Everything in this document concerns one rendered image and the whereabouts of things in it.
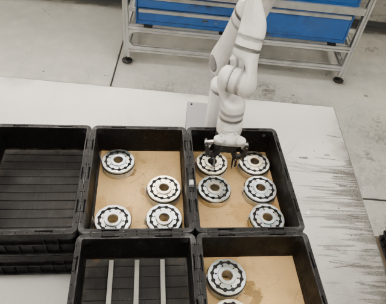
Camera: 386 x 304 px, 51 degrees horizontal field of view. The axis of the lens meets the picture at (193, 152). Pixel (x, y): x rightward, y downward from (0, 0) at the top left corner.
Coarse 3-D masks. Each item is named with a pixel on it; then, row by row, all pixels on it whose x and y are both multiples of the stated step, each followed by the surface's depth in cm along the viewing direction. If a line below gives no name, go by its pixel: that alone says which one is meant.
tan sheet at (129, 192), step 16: (144, 160) 134; (160, 160) 135; (176, 160) 136; (144, 176) 130; (176, 176) 131; (112, 192) 124; (128, 192) 125; (144, 192) 125; (96, 208) 120; (128, 208) 121; (144, 208) 121; (144, 224) 118
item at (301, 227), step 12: (264, 132) 135; (276, 132) 135; (276, 144) 131; (192, 156) 124; (192, 168) 123; (288, 180) 121; (192, 192) 114; (300, 216) 112; (204, 228) 107; (216, 228) 107; (228, 228) 107; (240, 228) 108; (252, 228) 108; (264, 228) 108; (276, 228) 109; (288, 228) 109; (300, 228) 110
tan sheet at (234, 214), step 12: (228, 156) 139; (228, 168) 135; (228, 180) 132; (240, 180) 132; (240, 192) 129; (228, 204) 125; (240, 204) 126; (276, 204) 127; (204, 216) 121; (216, 216) 122; (228, 216) 122; (240, 216) 123
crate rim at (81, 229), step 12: (84, 180) 114; (84, 192) 111; (84, 204) 110; (192, 204) 112; (84, 216) 106; (192, 216) 109; (156, 228) 106; (168, 228) 106; (180, 228) 106; (192, 228) 106
